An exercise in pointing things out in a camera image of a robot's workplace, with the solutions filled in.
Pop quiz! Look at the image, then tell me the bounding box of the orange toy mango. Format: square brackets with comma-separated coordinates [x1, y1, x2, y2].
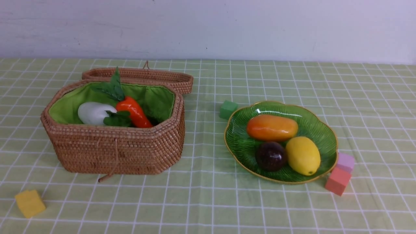
[246, 114, 299, 142]

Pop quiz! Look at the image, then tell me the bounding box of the dark purple passion fruit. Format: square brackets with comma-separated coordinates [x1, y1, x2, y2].
[254, 142, 288, 172]

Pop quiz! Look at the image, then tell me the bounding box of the orange toy carrot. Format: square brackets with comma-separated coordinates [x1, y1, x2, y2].
[93, 67, 153, 128]

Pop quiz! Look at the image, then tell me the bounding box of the yellow toy lemon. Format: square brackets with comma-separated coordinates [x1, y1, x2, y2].
[285, 136, 321, 176]

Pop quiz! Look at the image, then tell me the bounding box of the white toy radish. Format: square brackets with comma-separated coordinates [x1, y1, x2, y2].
[78, 102, 133, 127]

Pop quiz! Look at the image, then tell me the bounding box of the green foam cube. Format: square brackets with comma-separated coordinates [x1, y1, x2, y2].
[219, 100, 238, 120]

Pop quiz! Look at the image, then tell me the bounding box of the woven wicker basket lid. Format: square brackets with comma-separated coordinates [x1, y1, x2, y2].
[82, 61, 194, 95]

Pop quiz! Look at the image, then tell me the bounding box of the green glass leaf plate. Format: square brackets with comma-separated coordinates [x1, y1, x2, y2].
[224, 101, 338, 185]

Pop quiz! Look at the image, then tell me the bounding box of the woven wicker basket green lining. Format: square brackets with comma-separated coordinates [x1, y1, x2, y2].
[40, 79, 185, 182]

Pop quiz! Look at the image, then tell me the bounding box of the pink foam cube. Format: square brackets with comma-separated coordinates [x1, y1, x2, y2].
[336, 153, 355, 174]

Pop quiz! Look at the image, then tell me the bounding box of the salmon foam cube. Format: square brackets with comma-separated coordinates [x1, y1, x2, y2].
[324, 167, 352, 196]

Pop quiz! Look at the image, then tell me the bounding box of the yellow foam cube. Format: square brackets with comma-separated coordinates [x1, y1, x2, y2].
[15, 190, 46, 219]

